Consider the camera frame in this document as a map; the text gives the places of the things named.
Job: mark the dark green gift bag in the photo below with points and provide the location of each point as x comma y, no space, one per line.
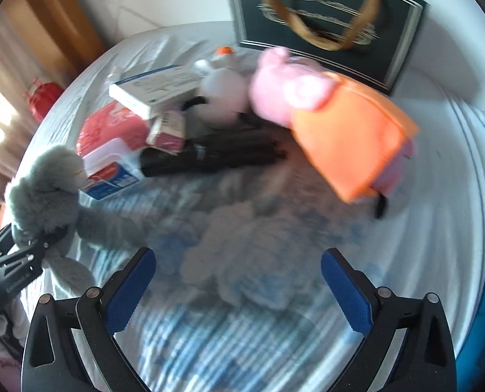
389,41

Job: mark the blue white tissue pack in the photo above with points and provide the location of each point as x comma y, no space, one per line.
108,171

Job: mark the white flat cardboard box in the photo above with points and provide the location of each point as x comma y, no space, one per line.
157,88

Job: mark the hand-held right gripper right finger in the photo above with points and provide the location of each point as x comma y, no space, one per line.
347,290

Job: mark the blue white striped cloth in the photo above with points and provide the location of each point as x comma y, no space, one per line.
267,335

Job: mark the small pink white box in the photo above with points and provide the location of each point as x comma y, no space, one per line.
167,132

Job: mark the grey plush toy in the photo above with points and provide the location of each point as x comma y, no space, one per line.
46,188

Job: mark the black trash bag roll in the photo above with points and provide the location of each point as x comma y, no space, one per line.
210,151

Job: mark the pink pig plush orange dress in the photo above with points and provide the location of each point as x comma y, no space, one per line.
348,130

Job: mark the brown wooden cabinet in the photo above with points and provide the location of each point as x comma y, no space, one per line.
63,16

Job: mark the red plastic container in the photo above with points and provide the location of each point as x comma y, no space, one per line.
42,98

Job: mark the white goose plush toy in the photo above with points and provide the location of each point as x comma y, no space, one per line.
224,90

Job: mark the red tissue packet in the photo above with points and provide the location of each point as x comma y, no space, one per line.
108,126

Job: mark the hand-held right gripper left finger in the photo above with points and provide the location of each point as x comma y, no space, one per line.
129,288

